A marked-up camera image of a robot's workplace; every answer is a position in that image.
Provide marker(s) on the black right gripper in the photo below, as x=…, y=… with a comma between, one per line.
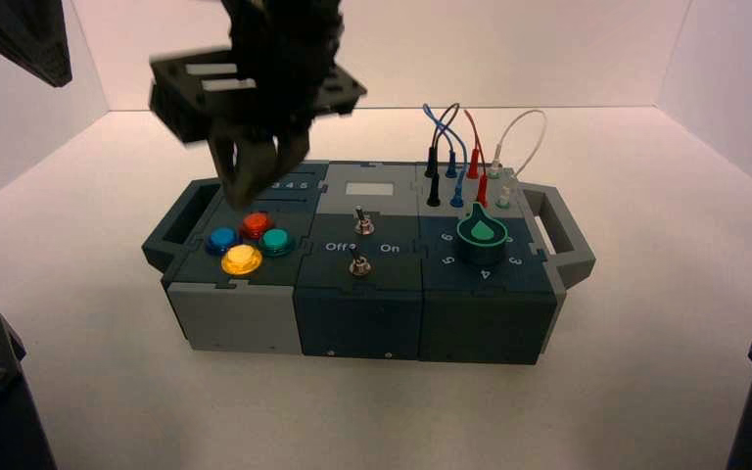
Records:
x=272, y=71

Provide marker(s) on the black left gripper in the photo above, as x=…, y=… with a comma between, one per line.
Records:
x=19, y=32

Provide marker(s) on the orange push button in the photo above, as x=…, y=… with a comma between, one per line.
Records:
x=256, y=224

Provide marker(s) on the green push button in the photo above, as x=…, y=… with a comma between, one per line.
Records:
x=277, y=241

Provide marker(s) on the blue push button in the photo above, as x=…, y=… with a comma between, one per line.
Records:
x=222, y=239

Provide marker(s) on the yellow push button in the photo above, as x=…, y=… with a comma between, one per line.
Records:
x=241, y=259

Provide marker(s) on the grey and blue control box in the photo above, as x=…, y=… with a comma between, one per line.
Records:
x=356, y=311

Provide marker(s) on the green rotary knob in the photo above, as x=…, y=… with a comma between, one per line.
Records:
x=482, y=232

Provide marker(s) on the metal toggle switch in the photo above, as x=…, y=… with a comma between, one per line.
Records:
x=359, y=266
x=363, y=224

